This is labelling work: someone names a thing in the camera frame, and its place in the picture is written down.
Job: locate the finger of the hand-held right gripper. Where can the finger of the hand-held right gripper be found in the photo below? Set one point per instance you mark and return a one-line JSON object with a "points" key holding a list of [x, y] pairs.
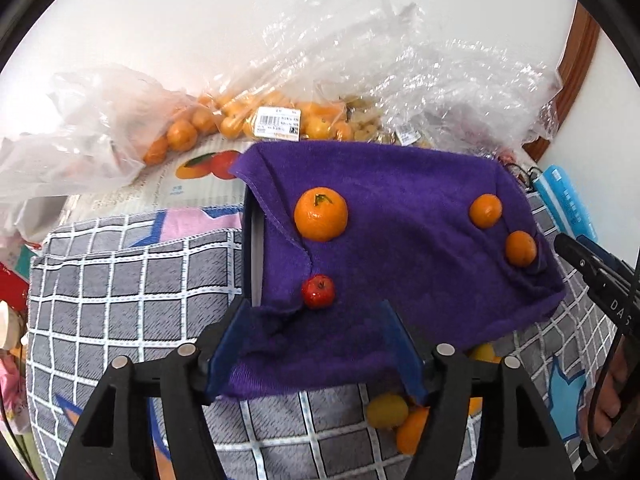
{"points": [[575, 255], [607, 256]]}

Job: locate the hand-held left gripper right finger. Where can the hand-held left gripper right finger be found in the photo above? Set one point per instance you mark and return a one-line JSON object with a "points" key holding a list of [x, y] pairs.
{"points": [[402, 355]]}

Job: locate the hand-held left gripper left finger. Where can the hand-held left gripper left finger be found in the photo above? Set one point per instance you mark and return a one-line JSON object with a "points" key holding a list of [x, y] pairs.
{"points": [[225, 355]]}

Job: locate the orange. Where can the orange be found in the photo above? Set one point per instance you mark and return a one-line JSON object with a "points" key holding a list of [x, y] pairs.
{"points": [[412, 430], [485, 210], [475, 405], [521, 248]]}

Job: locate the small red apple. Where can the small red apple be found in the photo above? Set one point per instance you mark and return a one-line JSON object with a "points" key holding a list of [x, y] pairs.
{"points": [[317, 291]]}

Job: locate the black tray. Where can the black tray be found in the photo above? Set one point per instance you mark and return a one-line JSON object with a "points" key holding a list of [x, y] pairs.
{"points": [[250, 250]]}

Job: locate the purple towel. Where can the purple towel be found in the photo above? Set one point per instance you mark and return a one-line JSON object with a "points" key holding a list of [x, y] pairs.
{"points": [[400, 240]]}

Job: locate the large mandarin with green stem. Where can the large mandarin with green stem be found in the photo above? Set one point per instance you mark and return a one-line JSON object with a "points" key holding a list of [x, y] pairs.
{"points": [[320, 212]]}

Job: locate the clear bag of pale fruits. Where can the clear bag of pale fruits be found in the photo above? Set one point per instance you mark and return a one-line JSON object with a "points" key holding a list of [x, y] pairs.
{"points": [[367, 125]]}

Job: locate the person's right hand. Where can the person's right hand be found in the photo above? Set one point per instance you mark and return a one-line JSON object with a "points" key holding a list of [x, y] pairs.
{"points": [[612, 390]]}

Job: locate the blue tissue pack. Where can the blue tissue pack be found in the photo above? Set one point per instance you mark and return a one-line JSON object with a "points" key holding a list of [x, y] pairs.
{"points": [[565, 200]]}

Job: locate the grey checked blanket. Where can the grey checked blanket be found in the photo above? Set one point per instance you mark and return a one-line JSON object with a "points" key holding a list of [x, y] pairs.
{"points": [[150, 305]]}

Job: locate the bag of red cherry tomatoes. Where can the bag of red cherry tomatoes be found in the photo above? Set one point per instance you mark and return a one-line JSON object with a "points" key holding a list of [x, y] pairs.
{"points": [[505, 157]]}

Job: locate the fruit print cardboard sheet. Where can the fruit print cardboard sheet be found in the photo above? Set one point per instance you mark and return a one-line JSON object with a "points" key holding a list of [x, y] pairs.
{"points": [[200, 170]]}

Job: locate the white cup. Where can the white cup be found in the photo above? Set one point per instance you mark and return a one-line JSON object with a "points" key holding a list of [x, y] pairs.
{"points": [[10, 325]]}

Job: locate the pink printed cloth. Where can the pink printed cloth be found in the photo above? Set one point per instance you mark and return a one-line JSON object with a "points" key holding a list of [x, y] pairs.
{"points": [[10, 385]]}

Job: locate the red paper bag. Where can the red paper bag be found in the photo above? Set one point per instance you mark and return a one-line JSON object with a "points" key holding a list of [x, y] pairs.
{"points": [[12, 290]]}

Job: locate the clear bag of mandarins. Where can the clear bag of mandarins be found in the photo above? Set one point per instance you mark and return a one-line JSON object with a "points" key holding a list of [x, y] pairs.
{"points": [[235, 120]]}

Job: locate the translucent plastic bag with oranges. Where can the translucent plastic bag with oranges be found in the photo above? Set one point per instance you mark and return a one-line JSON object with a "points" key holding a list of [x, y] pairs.
{"points": [[100, 125]]}

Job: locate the clear bags of oranges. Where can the clear bags of oranges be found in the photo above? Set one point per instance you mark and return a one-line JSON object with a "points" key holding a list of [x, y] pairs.
{"points": [[400, 60]]}

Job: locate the brown wooden door frame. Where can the brown wooden door frame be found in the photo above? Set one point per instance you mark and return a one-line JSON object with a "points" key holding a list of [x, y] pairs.
{"points": [[575, 70]]}

